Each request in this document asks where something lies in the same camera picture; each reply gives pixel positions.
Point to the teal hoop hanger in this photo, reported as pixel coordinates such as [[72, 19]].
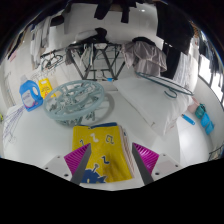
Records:
[[173, 87]]

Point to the grey draped garment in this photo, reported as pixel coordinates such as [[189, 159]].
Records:
[[145, 56]]

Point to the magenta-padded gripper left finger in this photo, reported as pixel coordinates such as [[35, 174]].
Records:
[[77, 159]]

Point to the hanging clothes row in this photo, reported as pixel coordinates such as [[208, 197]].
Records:
[[173, 26]]

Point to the black clothes hangers bunch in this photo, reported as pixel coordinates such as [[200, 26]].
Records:
[[51, 60]]

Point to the pale blue round peg hanger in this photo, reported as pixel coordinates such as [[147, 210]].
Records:
[[75, 101]]

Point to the yellow and blue towel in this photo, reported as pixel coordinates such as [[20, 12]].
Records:
[[103, 146]]

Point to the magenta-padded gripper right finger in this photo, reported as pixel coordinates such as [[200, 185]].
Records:
[[146, 159]]

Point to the black folding drying rack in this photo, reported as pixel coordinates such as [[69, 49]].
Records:
[[100, 53]]

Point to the teal bag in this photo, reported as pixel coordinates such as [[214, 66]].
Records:
[[200, 111]]

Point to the white folded pad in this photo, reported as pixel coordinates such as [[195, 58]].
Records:
[[150, 101]]

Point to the blue detergent bottle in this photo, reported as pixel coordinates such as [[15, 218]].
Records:
[[30, 96]]

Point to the pink bag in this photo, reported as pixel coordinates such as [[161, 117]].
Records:
[[192, 106]]

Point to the blue brush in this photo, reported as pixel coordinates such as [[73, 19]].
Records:
[[188, 119]]

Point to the yellow floor sign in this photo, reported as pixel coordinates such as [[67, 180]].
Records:
[[45, 88]]

